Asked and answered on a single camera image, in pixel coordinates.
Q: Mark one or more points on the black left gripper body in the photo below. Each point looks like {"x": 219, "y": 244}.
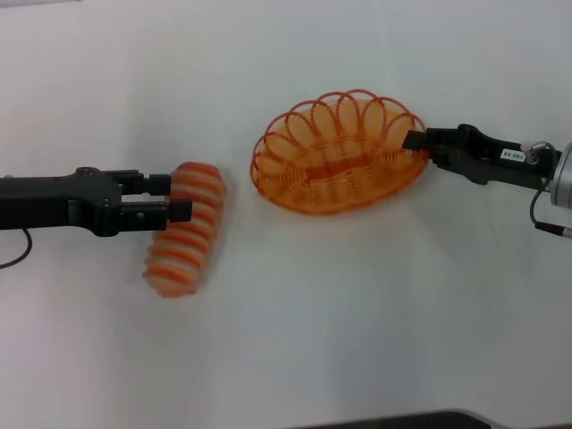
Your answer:
{"x": 53, "y": 201}

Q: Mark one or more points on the black robot torso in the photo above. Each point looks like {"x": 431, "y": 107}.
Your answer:
{"x": 402, "y": 420}

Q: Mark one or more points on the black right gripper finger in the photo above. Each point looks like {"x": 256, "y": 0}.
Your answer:
{"x": 441, "y": 161}
{"x": 440, "y": 139}

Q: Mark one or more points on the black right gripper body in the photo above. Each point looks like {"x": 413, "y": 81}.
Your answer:
{"x": 487, "y": 161}

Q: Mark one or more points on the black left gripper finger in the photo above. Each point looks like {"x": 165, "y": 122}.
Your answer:
{"x": 158, "y": 184}
{"x": 179, "y": 211}

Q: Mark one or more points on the orange woven plastic basket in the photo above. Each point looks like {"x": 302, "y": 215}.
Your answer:
{"x": 339, "y": 170}

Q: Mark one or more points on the orange white striped bread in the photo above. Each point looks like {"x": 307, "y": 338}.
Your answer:
{"x": 196, "y": 241}

